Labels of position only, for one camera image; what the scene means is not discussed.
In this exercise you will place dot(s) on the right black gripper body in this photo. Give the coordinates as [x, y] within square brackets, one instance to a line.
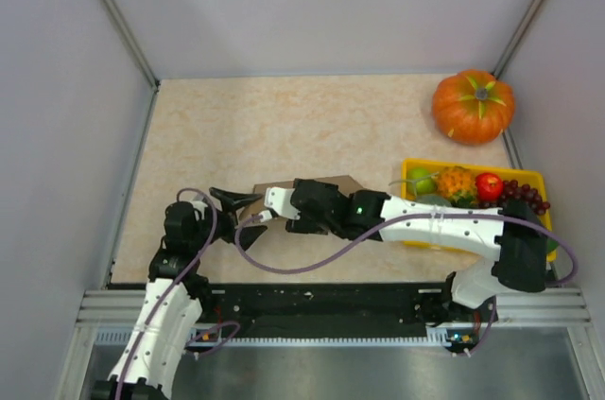
[307, 224]

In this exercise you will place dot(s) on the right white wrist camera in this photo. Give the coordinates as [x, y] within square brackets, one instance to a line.
[276, 203]

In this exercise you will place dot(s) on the red apple upper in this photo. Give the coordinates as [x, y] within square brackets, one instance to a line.
[489, 186]

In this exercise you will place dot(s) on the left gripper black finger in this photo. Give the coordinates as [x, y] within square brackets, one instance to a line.
[231, 202]
[246, 236]

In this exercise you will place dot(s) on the right corner aluminium post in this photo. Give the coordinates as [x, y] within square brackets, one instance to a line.
[517, 37]

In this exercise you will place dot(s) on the orange pumpkin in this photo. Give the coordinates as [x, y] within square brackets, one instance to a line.
[472, 107]

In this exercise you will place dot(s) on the purple grape bunch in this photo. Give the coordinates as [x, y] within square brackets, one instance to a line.
[513, 190]

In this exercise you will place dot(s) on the green avocado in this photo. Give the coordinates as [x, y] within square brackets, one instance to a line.
[552, 245]

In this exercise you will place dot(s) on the orange flower decoration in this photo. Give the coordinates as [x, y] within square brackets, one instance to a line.
[457, 185]

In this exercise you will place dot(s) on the aluminium frame beam front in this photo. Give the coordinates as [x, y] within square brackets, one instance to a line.
[112, 314]

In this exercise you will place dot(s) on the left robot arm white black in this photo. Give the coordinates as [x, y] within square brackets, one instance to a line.
[175, 295]

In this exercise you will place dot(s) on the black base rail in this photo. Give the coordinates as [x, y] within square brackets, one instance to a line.
[323, 311]

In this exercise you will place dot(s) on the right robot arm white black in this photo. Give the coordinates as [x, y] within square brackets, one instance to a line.
[509, 241]

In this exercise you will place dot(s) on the brown cardboard box sheet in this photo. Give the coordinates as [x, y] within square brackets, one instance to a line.
[346, 184]

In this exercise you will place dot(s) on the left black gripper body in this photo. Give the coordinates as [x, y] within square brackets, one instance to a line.
[224, 228]

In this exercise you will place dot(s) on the corner aluminium post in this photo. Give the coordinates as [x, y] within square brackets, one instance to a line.
[126, 36]
[517, 37]

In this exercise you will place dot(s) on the left corner aluminium post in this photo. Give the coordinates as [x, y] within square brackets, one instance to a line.
[126, 36]

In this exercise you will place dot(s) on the green melon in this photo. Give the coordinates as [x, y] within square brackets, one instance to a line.
[433, 200]

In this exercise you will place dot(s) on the green lime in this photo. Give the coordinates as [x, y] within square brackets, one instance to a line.
[419, 181]

